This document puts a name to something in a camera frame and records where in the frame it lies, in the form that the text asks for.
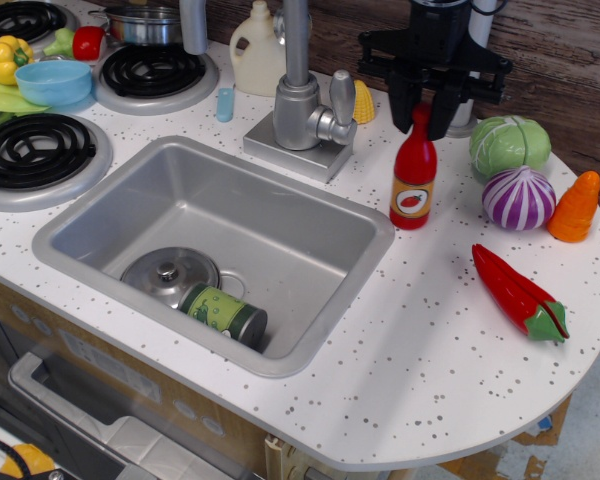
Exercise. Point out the yellow toy bell pepper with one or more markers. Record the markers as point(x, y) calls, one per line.
point(14, 53)

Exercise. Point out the green toy cabbage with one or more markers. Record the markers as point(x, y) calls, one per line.
point(505, 142)

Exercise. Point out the steel pot lid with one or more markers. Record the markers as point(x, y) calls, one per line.
point(168, 274)

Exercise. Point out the yellow toy corn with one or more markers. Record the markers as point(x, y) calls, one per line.
point(364, 108)

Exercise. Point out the grey support pole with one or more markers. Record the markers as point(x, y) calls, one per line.
point(193, 26)
point(479, 29)

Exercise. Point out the silver toy faucet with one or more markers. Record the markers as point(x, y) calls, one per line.
point(302, 134)

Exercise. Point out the steel cooking pot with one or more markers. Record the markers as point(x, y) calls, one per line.
point(142, 25)

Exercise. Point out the light green toy vegetable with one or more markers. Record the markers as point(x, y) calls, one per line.
point(62, 44)

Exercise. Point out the cream toy detergent jug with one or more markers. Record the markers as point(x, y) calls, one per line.
point(257, 57)

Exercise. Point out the green toy pea pod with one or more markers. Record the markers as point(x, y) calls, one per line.
point(11, 101)

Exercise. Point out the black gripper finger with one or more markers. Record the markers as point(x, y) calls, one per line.
point(402, 102)
point(446, 102)

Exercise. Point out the light blue small block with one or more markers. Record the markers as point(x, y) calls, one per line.
point(225, 105)

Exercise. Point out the purple toy onion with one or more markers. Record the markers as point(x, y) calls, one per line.
point(519, 199)

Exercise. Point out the grey right support pole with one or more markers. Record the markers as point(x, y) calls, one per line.
point(479, 29)

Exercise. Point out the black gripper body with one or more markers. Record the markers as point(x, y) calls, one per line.
point(435, 52)

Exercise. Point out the red sauce bottle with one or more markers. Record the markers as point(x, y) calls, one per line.
point(414, 174)

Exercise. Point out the black rear left burner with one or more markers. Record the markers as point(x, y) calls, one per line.
point(34, 21)

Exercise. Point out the red toy tomato piece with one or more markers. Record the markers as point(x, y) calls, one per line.
point(88, 43)

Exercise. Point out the black rear right burner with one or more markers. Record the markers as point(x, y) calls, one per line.
point(153, 80)

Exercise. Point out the grey left support pole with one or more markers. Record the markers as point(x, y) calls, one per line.
point(193, 26)

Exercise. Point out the black front left burner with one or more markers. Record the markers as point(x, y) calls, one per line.
point(48, 159)

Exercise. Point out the light blue toy bowl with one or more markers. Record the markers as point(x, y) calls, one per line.
point(54, 82)

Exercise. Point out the grey oven door handle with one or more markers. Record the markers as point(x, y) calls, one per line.
point(143, 451)

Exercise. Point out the yellow object bottom left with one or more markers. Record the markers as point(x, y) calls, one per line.
point(36, 460)

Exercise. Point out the black burner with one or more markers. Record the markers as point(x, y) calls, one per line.
point(48, 159)
point(153, 80)
point(34, 21)

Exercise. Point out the orange toy carrot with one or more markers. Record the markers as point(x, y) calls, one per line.
point(575, 211)

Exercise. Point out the red toy chili pepper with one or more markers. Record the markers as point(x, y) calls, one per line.
point(535, 312)

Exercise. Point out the grey toy sink basin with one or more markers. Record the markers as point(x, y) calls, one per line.
point(299, 253)

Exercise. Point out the green label tin can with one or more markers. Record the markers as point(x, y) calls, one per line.
point(225, 313)

